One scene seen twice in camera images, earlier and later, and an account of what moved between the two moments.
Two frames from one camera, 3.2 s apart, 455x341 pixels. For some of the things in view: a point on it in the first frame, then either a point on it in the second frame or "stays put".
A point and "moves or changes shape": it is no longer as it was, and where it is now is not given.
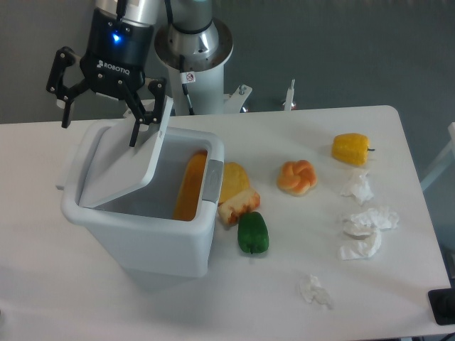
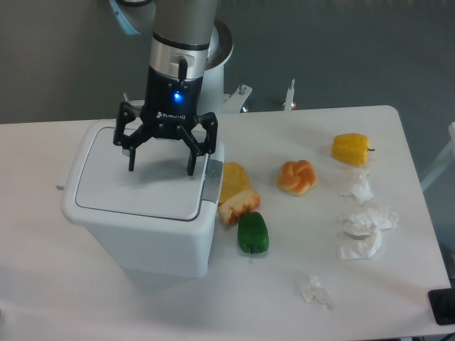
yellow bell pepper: x=351 y=148 stays put
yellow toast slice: x=234 y=180 stays put
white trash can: x=167 y=231 moves or changes shape
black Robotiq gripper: x=114 y=65 to x=170 y=107
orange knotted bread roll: x=297 y=177 stays put
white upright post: x=288 y=103 stays put
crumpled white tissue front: x=311 y=290 stays put
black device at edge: x=442 y=304 stays put
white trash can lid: x=112 y=170 moves or changes shape
